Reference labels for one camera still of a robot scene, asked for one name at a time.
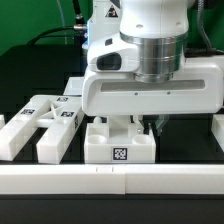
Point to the white chair seat part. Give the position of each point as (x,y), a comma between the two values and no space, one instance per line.
(117,141)

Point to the white part right edge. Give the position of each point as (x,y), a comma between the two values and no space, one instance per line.
(218,129)

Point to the white chair back frame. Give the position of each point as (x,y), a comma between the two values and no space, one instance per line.
(61,116)

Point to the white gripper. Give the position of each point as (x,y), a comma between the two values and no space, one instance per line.
(196,88)

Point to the white marker base plate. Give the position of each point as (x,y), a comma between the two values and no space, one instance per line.
(74,86)

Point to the white part edge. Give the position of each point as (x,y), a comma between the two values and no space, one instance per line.
(2,121)
(218,129)

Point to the white part left edge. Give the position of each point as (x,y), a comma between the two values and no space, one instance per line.
(2,121)

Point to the white front barrier rail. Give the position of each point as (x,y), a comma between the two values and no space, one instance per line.
(112,179)

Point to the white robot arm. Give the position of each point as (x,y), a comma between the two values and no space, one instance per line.
(142,70)

